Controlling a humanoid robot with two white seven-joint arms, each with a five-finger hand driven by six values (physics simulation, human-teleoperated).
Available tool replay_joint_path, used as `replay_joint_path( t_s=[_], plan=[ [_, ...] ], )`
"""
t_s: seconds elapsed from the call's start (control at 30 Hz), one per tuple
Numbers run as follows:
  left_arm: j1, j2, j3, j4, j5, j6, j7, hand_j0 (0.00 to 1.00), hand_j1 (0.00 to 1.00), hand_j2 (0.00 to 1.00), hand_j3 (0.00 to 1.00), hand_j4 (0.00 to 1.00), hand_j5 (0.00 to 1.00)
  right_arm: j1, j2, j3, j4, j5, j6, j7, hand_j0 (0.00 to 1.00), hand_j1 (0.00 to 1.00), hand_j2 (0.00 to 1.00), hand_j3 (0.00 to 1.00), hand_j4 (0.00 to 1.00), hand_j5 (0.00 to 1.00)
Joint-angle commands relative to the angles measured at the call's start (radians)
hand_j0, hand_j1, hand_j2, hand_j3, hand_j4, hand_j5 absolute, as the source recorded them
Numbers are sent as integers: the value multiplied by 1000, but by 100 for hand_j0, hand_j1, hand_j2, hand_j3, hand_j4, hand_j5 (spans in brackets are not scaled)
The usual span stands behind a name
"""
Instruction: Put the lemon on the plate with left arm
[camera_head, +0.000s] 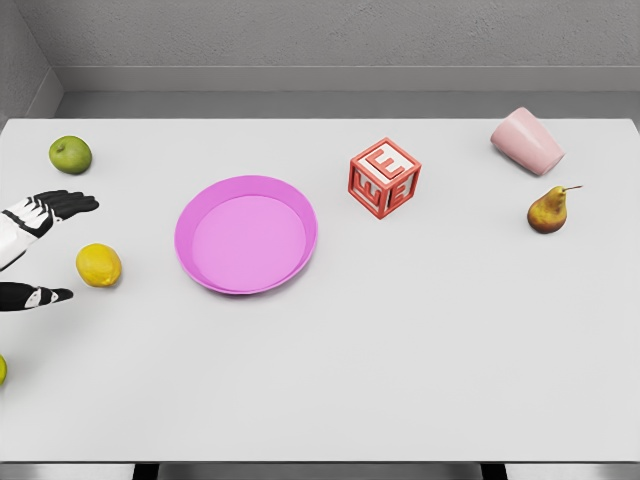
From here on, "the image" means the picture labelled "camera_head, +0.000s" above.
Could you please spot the green apple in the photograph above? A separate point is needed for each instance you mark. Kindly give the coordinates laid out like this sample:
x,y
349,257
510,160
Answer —
x,y
70,154

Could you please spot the red letter block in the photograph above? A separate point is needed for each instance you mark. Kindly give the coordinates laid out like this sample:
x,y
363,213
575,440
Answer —
x,y
384,178

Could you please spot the yellow lemon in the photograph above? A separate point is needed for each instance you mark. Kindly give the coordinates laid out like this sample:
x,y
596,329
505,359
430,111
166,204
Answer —
x,y
98,265

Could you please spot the pink plate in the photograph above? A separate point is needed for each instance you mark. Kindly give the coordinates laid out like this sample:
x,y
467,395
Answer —
x,y
246,235

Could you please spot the pink cup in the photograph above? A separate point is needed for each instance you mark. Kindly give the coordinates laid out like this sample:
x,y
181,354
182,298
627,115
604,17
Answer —
x,y
527,141

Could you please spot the brown-yellow pear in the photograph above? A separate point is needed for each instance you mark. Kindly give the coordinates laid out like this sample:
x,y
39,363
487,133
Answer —
x,y
548,212

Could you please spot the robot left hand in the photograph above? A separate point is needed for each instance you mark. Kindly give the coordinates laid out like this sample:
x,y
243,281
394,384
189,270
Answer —
x,y
30,220

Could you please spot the yellow-green fruit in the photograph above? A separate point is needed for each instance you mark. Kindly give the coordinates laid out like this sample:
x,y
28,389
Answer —
x,y
2,370

